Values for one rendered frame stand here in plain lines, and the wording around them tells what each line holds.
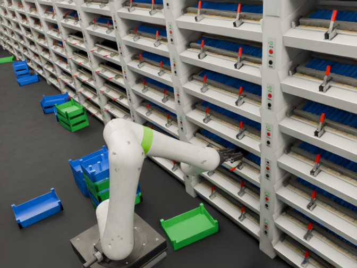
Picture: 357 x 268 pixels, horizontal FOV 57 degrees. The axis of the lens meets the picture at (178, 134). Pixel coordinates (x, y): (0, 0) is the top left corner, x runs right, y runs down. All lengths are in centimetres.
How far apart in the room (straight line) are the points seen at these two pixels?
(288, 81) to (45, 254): 172
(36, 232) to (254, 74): 174
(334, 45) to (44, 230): 203
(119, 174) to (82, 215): 133
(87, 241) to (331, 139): 119
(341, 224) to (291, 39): 78
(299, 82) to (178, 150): 55
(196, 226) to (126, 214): 97
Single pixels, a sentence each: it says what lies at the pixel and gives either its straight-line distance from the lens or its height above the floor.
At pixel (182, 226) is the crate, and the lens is 218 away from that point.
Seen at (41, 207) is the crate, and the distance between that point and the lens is 268.
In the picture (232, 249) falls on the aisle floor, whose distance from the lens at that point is 205.
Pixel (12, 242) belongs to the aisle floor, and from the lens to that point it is 250.
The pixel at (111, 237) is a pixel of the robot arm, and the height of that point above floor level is 61.
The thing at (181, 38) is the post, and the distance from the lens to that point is 190.
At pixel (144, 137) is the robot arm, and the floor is 91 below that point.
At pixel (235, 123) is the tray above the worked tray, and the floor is 70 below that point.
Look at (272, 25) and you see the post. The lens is 137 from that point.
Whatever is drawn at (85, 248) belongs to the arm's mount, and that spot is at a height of 35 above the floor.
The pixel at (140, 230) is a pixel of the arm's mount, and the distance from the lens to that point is 171.
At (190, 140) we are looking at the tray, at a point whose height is 47.
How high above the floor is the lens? 153
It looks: 29 degrees down
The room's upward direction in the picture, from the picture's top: 7 degrees counter-clockwise
